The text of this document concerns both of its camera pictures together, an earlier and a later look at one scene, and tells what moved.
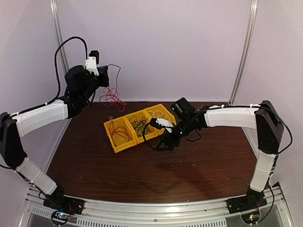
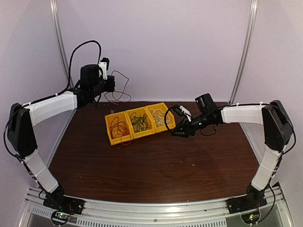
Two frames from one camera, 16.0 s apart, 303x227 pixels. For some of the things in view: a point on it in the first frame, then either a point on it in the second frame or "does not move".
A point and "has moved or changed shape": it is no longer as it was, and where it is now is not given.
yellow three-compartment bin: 125,132 has moved or changed shape
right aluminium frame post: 241,66 does not move
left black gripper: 103,71 → 110,88
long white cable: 158,113 does not move
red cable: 115,100 → 120,82
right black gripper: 166,138 → 190,130
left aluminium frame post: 53,4 does not move
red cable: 120,130 has moved or changed shape
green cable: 138,126 has moved or changed shape
